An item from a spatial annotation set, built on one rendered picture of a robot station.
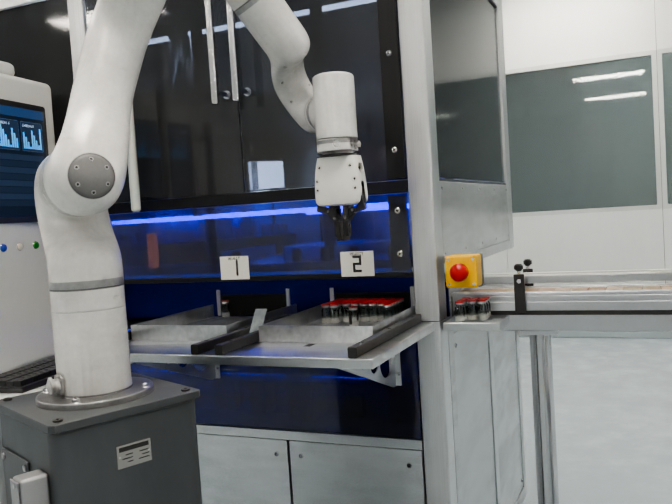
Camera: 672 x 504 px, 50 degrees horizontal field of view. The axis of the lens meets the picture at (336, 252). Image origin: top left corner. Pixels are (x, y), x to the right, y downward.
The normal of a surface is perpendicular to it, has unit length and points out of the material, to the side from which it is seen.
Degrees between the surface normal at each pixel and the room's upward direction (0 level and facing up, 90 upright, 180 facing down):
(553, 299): 90
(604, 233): 90
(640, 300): 90
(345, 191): 94
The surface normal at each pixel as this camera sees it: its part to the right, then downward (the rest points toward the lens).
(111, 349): 0.75, -0.01
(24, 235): 0.96, -0.05
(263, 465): -0.40, 0.07
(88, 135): 0.46, -0.48
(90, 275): 0.39, 0.00
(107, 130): 0.64, -0.41
